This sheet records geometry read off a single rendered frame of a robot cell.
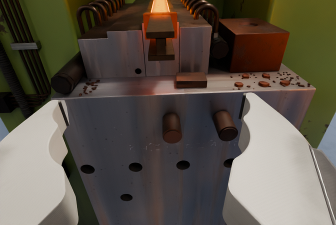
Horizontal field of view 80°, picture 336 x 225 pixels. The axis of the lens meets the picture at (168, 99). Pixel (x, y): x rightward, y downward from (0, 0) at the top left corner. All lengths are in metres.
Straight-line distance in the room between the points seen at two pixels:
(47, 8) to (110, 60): 0.21
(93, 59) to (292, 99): 0.31
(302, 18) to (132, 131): 0.42
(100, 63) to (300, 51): 0.44
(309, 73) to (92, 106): 0.51
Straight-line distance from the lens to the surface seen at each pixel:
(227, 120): 0.30
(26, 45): 0.53
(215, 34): 0.35
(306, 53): 0.58
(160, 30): 0.21
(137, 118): 0.31
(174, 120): 0.29
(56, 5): 0.49
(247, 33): 0.34
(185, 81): 0.30
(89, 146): 0.37
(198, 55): 0.33
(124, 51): 0.33
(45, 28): 0.52
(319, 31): 0.58
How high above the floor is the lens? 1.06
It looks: 32 degrees down
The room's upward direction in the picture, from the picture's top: 2 degrees counter-clockwise
